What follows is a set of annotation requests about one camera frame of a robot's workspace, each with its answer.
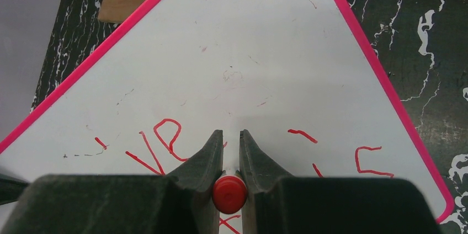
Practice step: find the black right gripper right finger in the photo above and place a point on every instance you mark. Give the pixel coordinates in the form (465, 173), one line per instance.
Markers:
(279, 202)

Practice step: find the white red marker pen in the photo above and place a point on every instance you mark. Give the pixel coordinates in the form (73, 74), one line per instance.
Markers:
(229, 192)

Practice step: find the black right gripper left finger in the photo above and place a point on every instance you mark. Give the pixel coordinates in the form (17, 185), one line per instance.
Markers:
(179, 202)

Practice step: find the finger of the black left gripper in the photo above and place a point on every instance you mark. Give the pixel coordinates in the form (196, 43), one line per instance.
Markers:
(11, 189)

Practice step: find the pink framed whiteboard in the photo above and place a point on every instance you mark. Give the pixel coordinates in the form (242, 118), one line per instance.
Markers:
(299, 75)

